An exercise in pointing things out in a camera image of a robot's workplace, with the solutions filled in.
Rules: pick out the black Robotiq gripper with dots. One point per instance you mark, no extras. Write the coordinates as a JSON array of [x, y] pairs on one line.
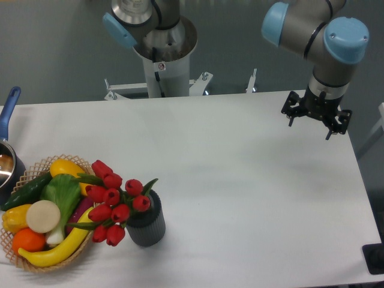
[[320, 108]]

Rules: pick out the red tulip bouquet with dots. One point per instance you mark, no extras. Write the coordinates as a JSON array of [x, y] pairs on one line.
[[114, 205]]

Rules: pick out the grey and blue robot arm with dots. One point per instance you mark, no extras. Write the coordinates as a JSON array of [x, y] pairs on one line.
[[335, 45]]

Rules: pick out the dark grey ribbed vase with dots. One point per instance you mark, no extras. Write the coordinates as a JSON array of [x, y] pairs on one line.
[[148, 228]]

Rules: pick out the white furniture piece right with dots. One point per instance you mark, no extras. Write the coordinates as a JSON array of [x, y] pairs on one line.
[[373, 136]]

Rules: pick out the black device at table edge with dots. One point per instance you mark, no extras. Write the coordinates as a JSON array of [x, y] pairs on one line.
[[373, 254]]

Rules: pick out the purple eggplant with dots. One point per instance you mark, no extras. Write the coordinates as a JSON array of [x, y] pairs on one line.
[[83, 205]]

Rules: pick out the yellow squash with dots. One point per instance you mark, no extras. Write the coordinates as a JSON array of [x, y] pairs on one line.
[[63, 166]]

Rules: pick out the green bok choy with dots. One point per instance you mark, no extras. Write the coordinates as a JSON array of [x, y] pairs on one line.
[[64, 191]]

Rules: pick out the woven wicker basket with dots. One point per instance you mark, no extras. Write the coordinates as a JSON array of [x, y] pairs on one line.
[[36, 170]]

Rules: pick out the beige round radish slice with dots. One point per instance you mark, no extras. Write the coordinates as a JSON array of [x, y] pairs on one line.
[[43, 216]]

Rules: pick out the green cucumber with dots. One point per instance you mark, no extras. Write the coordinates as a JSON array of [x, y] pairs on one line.
[[28, 193]]

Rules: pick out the yellow banana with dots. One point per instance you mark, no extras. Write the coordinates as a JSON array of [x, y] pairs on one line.
[[60, 253]]

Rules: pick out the orange fruit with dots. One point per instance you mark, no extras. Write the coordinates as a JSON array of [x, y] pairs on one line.
[[28, 240]]

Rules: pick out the yellow bell pepper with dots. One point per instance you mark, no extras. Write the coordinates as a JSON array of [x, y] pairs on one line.
[[14, 219]]

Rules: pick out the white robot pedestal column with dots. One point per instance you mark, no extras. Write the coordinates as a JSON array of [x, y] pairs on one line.
[[166, 59]]

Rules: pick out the white metal base frame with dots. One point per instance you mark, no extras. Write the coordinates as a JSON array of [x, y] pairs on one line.
[[197, 87]]

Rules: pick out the blue handled saucepan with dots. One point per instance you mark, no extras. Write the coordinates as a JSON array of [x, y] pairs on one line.
[[12, 168]]

